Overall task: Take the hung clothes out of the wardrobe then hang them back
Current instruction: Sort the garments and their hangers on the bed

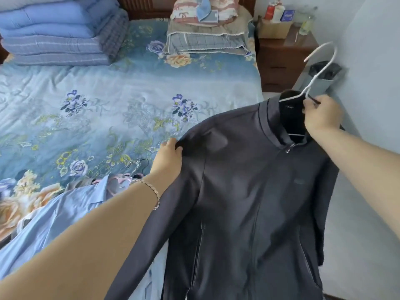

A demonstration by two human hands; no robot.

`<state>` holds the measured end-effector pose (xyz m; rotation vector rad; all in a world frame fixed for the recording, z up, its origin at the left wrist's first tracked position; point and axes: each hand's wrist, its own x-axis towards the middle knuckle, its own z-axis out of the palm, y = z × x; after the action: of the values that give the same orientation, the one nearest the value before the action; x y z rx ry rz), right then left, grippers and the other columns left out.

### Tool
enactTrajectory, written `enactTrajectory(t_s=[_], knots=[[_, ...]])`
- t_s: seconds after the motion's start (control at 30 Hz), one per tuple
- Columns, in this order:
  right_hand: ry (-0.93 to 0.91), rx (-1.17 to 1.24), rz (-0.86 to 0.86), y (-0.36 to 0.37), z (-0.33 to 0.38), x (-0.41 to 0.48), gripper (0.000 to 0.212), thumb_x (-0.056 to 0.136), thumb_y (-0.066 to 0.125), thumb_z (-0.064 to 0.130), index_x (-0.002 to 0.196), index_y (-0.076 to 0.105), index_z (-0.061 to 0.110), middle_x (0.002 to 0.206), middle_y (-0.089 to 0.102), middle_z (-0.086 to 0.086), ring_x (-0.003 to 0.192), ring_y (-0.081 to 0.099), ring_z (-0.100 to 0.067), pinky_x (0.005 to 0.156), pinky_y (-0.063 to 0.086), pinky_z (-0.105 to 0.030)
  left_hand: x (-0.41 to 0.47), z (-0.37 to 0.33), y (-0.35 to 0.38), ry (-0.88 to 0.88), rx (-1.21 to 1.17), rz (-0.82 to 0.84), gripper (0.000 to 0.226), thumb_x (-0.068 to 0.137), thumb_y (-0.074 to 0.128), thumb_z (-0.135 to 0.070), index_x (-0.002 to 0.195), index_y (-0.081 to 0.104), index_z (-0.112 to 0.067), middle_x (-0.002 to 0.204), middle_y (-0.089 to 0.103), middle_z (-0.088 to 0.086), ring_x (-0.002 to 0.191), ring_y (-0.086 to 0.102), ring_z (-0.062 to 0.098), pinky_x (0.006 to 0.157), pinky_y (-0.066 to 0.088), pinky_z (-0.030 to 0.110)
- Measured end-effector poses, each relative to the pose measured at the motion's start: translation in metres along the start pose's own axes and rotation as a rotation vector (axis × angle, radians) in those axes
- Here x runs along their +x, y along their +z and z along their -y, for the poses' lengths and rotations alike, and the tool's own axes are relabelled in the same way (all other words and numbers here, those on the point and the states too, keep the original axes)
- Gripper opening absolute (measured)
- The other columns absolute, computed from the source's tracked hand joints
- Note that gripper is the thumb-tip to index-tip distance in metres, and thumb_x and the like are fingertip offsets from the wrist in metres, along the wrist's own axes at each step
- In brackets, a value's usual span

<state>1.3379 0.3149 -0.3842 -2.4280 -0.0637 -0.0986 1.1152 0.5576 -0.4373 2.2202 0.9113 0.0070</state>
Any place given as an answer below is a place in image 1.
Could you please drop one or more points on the pink plastic hanger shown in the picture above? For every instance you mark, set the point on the pink plastic hanger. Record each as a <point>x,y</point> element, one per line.
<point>120,182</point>

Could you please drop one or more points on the white bottle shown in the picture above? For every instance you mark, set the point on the white bottle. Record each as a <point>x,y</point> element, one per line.
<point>278,12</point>

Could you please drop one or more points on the small blue box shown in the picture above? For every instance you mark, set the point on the small blue box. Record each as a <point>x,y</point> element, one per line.
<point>288,16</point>

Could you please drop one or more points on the blue floral bed quilt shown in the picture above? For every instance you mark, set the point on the blue floral bed quilt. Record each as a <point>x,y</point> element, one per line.
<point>125,106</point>

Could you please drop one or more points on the person's left hand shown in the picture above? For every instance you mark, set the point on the person's left hand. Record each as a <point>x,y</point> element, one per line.
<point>167,162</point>

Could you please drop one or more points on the person's right forearm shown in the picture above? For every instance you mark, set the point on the person's right forearm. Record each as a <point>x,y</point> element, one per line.
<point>368,171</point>

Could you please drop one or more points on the brown cardboard box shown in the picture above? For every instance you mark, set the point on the brown cardboard box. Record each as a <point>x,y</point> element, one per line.
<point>275,29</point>

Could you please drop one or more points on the pale blue folded blanket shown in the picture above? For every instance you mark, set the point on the pale blue folded blanket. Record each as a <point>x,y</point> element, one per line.
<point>62,51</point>

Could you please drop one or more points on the red bottle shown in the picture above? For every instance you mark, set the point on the red bottle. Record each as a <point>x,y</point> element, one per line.
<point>269,12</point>

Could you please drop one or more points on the person's right hand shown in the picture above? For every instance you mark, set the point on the person's right hand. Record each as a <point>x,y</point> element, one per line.
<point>325,117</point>

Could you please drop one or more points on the black jacket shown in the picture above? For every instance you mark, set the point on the black jacket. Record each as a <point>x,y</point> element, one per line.
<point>243,215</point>

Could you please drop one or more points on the dark wooden nightstand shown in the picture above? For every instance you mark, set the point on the dark wooden nightstand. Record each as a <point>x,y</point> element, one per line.
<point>281,65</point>

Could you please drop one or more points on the light blue shirt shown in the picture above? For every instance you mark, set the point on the light blue shirt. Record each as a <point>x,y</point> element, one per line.
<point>47,228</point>

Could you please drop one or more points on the grey checked pillow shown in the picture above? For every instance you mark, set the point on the grey checked pillow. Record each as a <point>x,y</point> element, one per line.
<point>203,42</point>

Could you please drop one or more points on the grey plastic holder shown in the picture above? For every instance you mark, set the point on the grey plastic holder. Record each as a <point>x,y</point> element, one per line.
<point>328,78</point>

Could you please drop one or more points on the striped pillow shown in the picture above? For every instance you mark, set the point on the striped pillow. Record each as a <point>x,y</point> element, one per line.
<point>228,9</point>

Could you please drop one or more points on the lilac grey folded blanket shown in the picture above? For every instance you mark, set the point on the lilac grey folded blanket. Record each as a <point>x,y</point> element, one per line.
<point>31,3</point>

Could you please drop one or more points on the brown wooden headboard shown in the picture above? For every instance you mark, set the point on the brown wooden headboard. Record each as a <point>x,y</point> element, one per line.
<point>147,6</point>

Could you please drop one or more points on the person's left forearm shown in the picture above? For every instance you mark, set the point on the person's left forearm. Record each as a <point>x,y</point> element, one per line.
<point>78,253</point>

